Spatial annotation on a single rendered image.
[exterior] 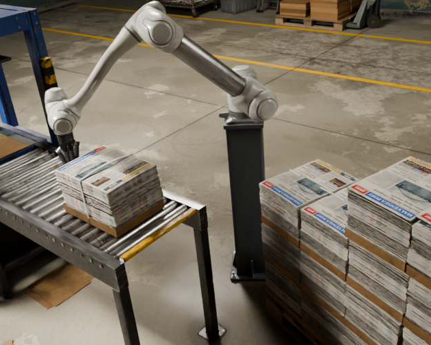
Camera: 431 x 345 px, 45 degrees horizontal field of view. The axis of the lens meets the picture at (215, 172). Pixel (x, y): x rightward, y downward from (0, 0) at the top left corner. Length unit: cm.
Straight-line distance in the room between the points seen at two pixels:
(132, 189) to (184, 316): 102
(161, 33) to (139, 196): 69
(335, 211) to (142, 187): 83
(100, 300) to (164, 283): 39
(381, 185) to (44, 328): 203
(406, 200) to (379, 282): 36
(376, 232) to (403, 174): 26
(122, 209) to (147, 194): 14
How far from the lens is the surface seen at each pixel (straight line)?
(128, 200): 225
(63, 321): 319
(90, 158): 247
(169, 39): 221
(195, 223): 245
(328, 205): 233
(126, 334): 237
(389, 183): 204
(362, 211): 201
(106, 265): 217
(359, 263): 215
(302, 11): 864
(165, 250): 351
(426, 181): 208
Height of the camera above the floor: 208
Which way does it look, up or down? 29 degrees down
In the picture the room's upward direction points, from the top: 5 degrees counter-clockwise
